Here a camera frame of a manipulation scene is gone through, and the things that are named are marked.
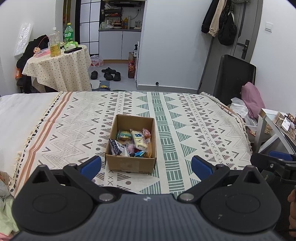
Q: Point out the black white snack packet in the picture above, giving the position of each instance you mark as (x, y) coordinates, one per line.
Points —
(116, 148)

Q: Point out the green tissue pack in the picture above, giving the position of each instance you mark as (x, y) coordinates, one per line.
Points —
(70, 45)

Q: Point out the white bread packet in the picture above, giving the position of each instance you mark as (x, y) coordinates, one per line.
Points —
(138, 140)

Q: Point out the bubble wrap roll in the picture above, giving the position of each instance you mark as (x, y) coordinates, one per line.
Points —
(22, 39)

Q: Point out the black upright panel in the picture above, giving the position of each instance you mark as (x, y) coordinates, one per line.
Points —
(231, 78)

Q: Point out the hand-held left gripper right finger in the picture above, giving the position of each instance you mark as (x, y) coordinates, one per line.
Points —
(201, 166)

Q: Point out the pink wrapped bottle pack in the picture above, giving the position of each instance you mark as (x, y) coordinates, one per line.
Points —
(96, 60)

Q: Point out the small cartoon doll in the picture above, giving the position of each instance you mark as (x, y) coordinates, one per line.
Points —
(37, 50)

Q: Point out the hanging coats and bag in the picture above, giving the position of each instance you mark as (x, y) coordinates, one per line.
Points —
(227, 30)

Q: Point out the teal edged snack packet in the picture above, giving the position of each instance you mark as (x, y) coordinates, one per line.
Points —
(123, 135)

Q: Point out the long orange snack packet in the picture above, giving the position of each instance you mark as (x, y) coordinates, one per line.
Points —
(149, 150)

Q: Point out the brown cardboard box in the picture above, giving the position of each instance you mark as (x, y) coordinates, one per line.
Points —
(129, 165)

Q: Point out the black grid sliding door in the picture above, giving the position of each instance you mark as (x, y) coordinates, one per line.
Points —
(89, 20)

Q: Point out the person's right hand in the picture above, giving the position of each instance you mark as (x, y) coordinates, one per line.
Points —
(292, 198)

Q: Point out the pink pillow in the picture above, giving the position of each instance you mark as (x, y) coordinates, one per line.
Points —
(253, 99)

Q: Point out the black clothing pile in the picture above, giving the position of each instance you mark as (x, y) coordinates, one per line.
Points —
(27, 53)

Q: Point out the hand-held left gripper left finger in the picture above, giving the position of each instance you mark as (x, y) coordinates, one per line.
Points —
(91, 166)

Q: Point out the red brown floor bottle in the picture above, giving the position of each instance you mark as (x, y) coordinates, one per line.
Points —
(131, 69)

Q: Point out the kitchen dish rack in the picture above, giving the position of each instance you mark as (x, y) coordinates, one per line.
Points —
(113, 16)

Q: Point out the black slipper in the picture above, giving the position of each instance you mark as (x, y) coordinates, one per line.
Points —
(108, 69)
(108, 76)
(94, 74)
(117, 76)

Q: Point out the white side table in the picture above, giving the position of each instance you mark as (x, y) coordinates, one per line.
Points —
(266, 129)

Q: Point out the green soda bottle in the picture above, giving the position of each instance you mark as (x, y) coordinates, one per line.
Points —
(68, 34)

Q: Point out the purple snack packet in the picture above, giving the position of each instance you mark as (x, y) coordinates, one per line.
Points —
(130, 148)

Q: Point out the white light switch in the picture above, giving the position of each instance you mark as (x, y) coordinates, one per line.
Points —
(268, 26)

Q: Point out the white bedsheet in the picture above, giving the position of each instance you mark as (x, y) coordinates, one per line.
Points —
(20, 115)

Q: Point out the pink plastic box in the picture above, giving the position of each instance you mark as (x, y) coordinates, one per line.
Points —
(45, 53)

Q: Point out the hanging beige coat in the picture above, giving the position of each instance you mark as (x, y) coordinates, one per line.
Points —
(218, 18)

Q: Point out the small blue snack packet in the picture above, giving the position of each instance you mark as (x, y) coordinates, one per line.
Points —
(140, 153)

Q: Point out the red snack packet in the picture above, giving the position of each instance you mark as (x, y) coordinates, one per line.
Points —
(146, 134)

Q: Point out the black flat case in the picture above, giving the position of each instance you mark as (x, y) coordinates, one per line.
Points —
(75, 50)

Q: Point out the white crumpled cloth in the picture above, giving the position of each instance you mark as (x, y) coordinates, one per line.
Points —
(238, 109)

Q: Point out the white kitchen cabinet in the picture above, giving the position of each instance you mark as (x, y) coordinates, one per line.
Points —
(115, 44)

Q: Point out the black spray bottle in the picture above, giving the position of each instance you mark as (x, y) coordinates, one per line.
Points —
(135, 49)

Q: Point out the clear bottle of yellow liquid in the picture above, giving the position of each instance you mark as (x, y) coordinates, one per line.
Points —
(54, 46)

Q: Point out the grey room door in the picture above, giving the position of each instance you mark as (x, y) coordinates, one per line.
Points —
(249, 23)

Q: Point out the round table with dotted tablecloth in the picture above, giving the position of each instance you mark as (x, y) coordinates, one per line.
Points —
(60, 69)

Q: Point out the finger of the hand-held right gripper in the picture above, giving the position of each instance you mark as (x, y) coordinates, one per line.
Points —
(263, 161)
(279, 154)

